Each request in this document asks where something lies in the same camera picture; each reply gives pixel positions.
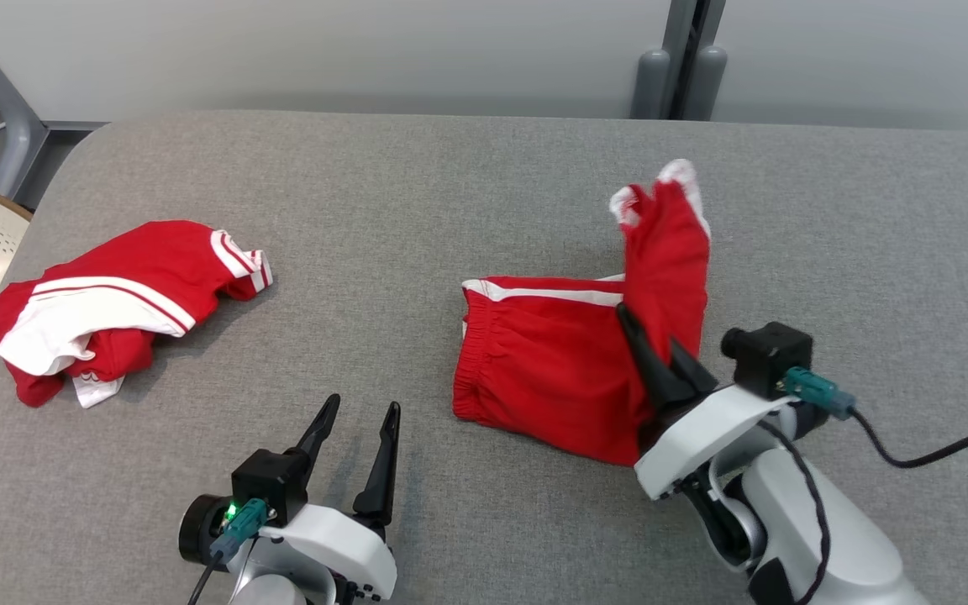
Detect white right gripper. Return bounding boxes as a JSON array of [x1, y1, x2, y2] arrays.
[[615, 302, 797, 502]]

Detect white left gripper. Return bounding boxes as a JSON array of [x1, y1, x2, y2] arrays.
[[257, 393, 402, 602]]

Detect red shorts with white stripe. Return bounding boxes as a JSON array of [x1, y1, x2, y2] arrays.
[[451, 158, 713, 468]]

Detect red white jersey shirt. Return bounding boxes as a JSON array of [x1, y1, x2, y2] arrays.
[[0, 220, 274, 410]]

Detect teal left camera connector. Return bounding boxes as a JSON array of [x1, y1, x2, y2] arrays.
[[210, 497, 271, 560]]

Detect teal camera connector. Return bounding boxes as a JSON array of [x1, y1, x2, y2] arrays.
[[781, 366, 857, 422], [210, 497, 271, 560]]

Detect teal right camera connector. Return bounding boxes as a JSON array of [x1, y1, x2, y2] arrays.
[[781, 366, 857, 422]]

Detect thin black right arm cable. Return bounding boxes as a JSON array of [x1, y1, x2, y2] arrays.
[[755, 418, 831, 605]]

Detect black left camera cable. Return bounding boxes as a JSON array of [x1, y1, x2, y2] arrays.
[[187, 550, 226, 605]]

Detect black camera cable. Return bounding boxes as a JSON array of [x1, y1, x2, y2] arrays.
[[187, 550, 226, 605], [849, 407, 968, 470]]

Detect black right camera cable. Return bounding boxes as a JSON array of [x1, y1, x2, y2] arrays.
[[849, 407, 968, 470]]

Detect grey wall post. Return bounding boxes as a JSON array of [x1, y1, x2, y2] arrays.
[[630, 0, 729, 122]]

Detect grey metal frame leg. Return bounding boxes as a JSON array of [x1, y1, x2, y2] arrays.
[[0, 21, 108, 211]]

